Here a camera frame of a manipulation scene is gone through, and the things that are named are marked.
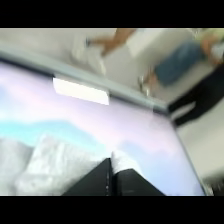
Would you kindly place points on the white garment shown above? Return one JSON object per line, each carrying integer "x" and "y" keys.
{"x": 124, "y": 162}

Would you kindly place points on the person's legs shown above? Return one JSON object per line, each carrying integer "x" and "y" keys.
{"x": 203, "y": 95}
{"x": 100, "y": 46}
{"x": 178, "y": 61}

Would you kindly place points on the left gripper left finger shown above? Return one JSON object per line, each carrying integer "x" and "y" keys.
{"x": 96, "y": 181}

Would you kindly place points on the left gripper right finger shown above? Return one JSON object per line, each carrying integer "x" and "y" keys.
{"x": 133, "y": 185}

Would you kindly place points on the silver frame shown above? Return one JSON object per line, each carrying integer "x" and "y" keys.
{"x": 83, "y": 74}

